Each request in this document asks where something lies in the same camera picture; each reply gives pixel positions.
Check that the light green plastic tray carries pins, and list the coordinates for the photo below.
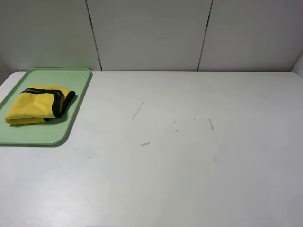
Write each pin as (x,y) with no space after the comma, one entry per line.
(54,131)

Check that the yellow towel with black trim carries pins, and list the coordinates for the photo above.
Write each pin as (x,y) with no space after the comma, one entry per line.
(38,104)

